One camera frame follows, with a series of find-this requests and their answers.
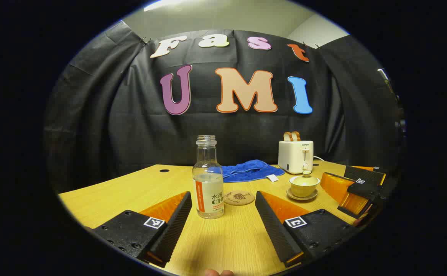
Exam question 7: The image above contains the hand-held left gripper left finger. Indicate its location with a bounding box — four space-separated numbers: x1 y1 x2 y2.
87 191 192 268

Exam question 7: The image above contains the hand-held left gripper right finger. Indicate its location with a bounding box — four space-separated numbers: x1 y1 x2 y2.
255 191 362 268

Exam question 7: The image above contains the pale yellow teacup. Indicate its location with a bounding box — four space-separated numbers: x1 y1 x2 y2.
290 182 319 198

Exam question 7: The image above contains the pale yellow teacup lid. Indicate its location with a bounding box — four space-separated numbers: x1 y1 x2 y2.
289 171 320 187

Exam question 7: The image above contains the round cork coaster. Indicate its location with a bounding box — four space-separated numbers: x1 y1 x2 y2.
224 191 255 206

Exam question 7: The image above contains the clear water bottle white label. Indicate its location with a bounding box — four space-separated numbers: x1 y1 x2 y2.
192 135 224 219

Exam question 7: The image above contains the pale yellow saucer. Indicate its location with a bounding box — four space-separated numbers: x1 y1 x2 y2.
286 188 319 201

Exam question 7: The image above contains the white toaster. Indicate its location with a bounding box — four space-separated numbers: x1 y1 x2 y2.
278 140 314 175

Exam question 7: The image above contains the blue towel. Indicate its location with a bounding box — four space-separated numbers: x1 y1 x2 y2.
208 159 285 183

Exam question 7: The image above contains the black backdrop cloth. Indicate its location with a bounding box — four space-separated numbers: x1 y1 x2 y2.
43 21 404 192

